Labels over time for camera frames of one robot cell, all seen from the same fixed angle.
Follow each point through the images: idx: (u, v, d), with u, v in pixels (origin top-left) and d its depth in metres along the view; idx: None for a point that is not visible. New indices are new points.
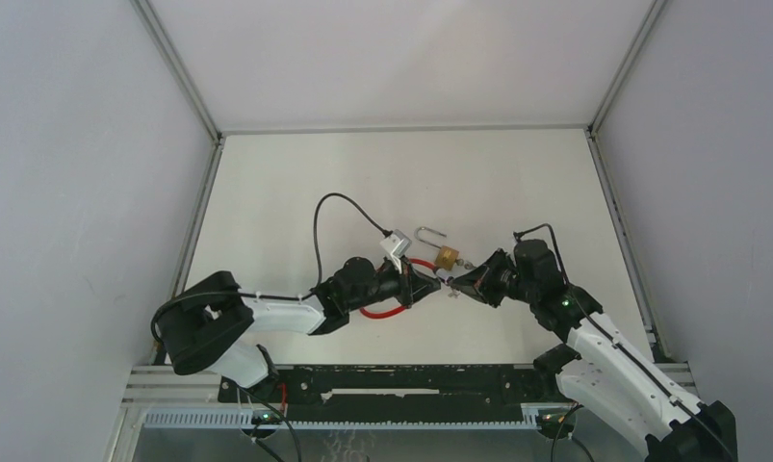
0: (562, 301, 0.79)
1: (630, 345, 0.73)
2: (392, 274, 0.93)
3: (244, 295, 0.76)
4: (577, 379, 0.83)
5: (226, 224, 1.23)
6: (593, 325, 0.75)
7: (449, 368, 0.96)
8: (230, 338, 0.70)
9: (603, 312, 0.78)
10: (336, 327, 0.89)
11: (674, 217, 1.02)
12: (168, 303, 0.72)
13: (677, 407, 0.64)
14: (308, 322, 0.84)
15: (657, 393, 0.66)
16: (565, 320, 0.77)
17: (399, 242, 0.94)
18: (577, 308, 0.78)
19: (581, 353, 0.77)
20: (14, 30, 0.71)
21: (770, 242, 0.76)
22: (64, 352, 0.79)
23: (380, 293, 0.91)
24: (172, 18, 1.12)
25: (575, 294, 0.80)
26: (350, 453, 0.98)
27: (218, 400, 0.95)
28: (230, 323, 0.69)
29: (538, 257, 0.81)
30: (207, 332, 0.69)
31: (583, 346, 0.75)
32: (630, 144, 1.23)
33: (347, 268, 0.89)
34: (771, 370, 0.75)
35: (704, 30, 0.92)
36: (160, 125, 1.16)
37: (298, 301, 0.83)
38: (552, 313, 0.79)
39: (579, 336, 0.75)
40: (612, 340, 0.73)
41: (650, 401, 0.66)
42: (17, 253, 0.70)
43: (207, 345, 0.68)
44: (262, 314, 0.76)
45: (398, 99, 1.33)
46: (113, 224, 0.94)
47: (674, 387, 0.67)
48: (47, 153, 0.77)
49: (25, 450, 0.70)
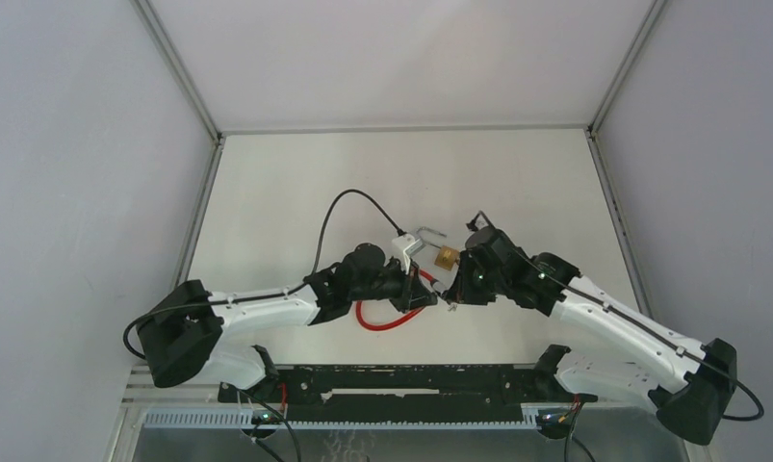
0: (536, 274, 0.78)
1: (619, 303, 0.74)
2: (397, 274, 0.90)
3: (217, 303, 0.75)
4: (574, 370, 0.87)
5: (226, 225, 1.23)
6: (578, 293, 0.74)
7: (449, 368, 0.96)
8: (202, 350, 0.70)
9: (579, 275, 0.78)
10: (336, 314, 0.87)
11: (674, 216, 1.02)
12: (144, 318, 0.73)
13: (685, 358, 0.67)
14: (305, 314, 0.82)
15: (664, 348, 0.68)
16: (547, 293, 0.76)
17: (414, 242, 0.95)
18: (553, 278, 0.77)
19: (570, 323, 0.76)
20: (15, 30, 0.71)
21: (771, 242, 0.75)
22: (66, 352, 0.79)
23: (382, 290, 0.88)
24: (172, 18, 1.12)
25: (545, 261, 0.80)
26: (350, 453, 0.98)
27: (218, 400, 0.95)
28: (196, 336, 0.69)
29: (490, 243, 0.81)
30: (177, 346, 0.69)
31: (574, 317, 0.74)
32: (630, 144, 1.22)
33: (359, 254, 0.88)
34: (772, 370, 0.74)
35: (705, 29, 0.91)
36: (161, 125, 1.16)
37: (285, 295, 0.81)
38: (530, 289, 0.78)
39: (568, 306, 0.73)
40: (604, 304, 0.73)
41: (658, 359, 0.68)
42: (17, 254, 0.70)
43: (176, 359, 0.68)
44: (237, 320, 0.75)
45: (398, 99, 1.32)
46: (113, 225, 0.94)
47: (675, 337, 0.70)
48: (47, 153, 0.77)
49: (25, 449, 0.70)
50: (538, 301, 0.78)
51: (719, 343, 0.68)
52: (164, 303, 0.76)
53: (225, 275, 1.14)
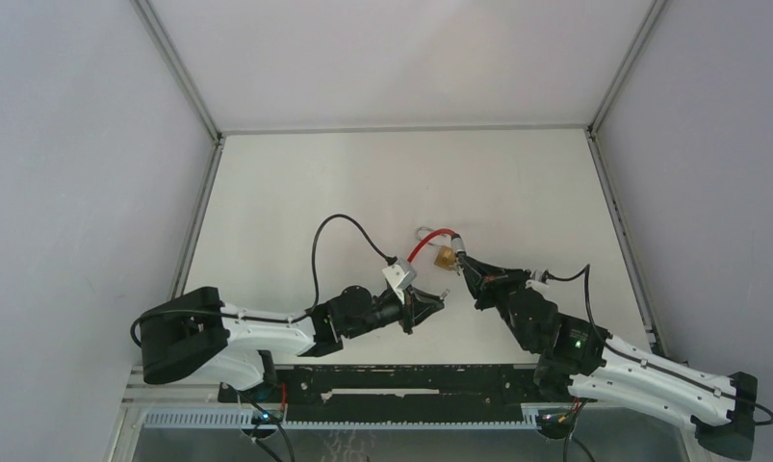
0: (574, 342, 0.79)
1: (651, 357, 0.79)
2: (394, 299, 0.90)
3: (226, 316, 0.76)
4: (593, 384, 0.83)
5: (225, 225, 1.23)
6: (616, 354, 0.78)
7: (449, 368, 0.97)
8: (200, 359, 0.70)
9: (611, 337, 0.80)
10: (328, 350, 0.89)
11: (675, 217, 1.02)
12: (150, 314, 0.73)
13: (723, 397, 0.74)
14: (297, 345, 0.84)
15: (703, 393, 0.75)
16: (584, 359, 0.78)
17: (404, 274, 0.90)
18: (588, 344, 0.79)
19: (601, 375, 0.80)
20: (13, 29, 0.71)
21: (770, 241, 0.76)
22: (65, 353, 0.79)
23: (381, 320, 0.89)
24: (172, 17, 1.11)
25: (577, 325, 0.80)
26: (350, 453, 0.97)
27: (218, 400, 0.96)
28: (199, 345, 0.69)
29: (545, 316, 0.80)
30: (178, 349, 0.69)
31: (615, 376, 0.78)
32: (630, 145, 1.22)
33: (344, 297, 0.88)
34: None
35: (703, 33, 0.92)
36: (161, 124, 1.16)
37: (287, 324, 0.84)
38: (570, 358, 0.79)
39: (611, 370, 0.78)
40: (641, 361, 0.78)
41: (701, 403, 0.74)
42: (13, 255, 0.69)
43: (175, 360, 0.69)
44: (243, 336, 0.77)
45: (398, 100, 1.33)
46: (114, 227, 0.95)
47: (707, 378, 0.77)
48: (47, 153, 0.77)
49: (26, 449, 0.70)
50: (578, 371, 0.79)
51: (743, 374, 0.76)
52: (174, 301, 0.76)
53: (224, 275, 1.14)
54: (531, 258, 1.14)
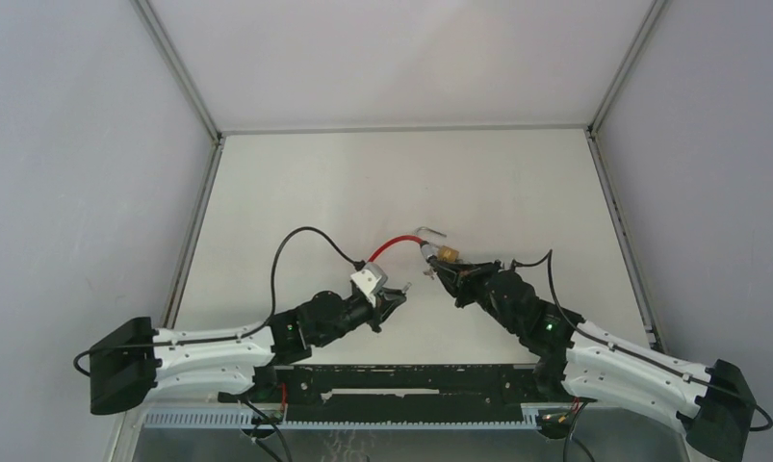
0: (546, 325, 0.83)
1: (623, 342, 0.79)
2: (363, 301, 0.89)
3: (159, 346, 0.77)
4: (585, 379, 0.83)
5: (225, 225, 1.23)
6: (585, 336, 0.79)
7: (449, 368, 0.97)
8: (131, 392, 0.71)
9: (584, 321, 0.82)
10: (296, 357, 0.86)
11: (674, 216, 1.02)
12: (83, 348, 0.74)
13: (693, 383, 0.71)
14: (257, 358, 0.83)
15: (670, 376, 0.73)
16: (555, 342, 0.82)
17: (376, 279, 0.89)
18: (561, 327, 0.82)
19: (582, 364, 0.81)
20: (13, 29, 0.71)
21: (769, 241, 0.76)
22: (65, 353, 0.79)
23: (350, 321, 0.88)
24: (172, 17, 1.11)
25: (553, 311, 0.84)
26: (350, 453, 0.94)
27: (218, 400, 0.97)
28: (129, 377, 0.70)
29: (522, 295, 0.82)
30: (109, 384, 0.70)
31: (583, 359, 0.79)
32: (630, 145, 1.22)
33: (314, 302, 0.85)
34: None
35: (703, 33, 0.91)
36: (160, 123, 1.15)
37: (238, 340, 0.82)
38: (543, 341, 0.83)
39: (577, 351, 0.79)
40: (608, 344, 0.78)
41: (668, 388, 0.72)
42: (12, 255, 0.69)
43: (106, 395, 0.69)
44: (178, 362, 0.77)
45: (399, 100, 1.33)
46: (114, 226, 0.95)
47: (679, 365, 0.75)
48: (46, 152, 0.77)
49: (26, 449, 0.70)
50: (550, 353, 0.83)
51: (722, 363, 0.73)
52: (110, 334, 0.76)
53: (223, 275, 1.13)
54: (530, 259, 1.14)
